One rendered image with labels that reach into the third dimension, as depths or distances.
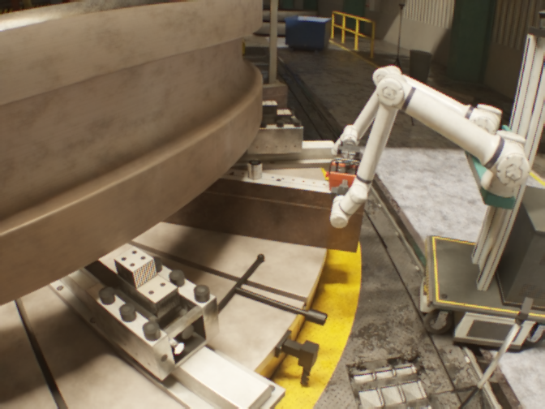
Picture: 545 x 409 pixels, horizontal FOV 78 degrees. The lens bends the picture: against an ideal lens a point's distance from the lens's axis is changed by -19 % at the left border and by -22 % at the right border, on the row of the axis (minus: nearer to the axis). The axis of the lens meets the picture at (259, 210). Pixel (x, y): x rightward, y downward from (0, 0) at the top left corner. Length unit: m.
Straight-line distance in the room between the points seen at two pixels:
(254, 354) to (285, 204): 0.93
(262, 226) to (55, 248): 1.42
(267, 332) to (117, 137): 1.10
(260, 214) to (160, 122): 0.97
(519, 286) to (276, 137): 2.11
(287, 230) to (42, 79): 1.72
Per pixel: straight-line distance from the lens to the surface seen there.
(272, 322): 2.01
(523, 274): 2.34
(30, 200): 1.45
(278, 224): 2.46
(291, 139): 3.28
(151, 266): 1.57
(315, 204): 2.35
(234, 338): 1.94
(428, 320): 2.47
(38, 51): 1.26
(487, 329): 2.47
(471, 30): 10.96
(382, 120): 1.89
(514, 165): 1.73
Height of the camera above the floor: 1.77
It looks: 31 degrees down
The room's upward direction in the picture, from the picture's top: 1 degrees clockwise
